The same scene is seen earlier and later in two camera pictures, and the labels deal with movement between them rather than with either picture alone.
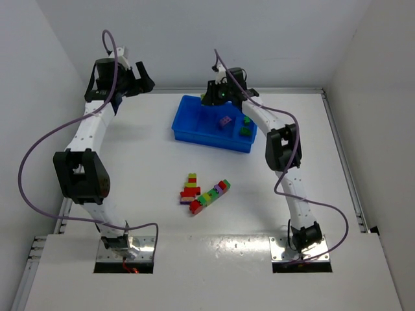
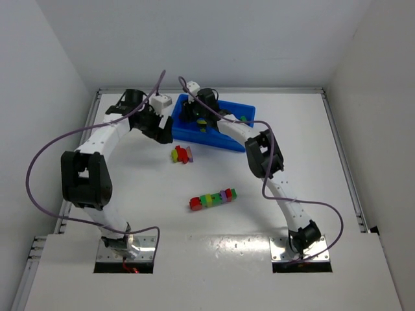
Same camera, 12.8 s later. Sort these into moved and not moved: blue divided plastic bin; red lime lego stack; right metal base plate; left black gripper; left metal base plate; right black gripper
Moved: right black gripper; red lime lego stack; left black gripper
Not moved: left metal base plate; right metal base plate; blue divided plastic bin
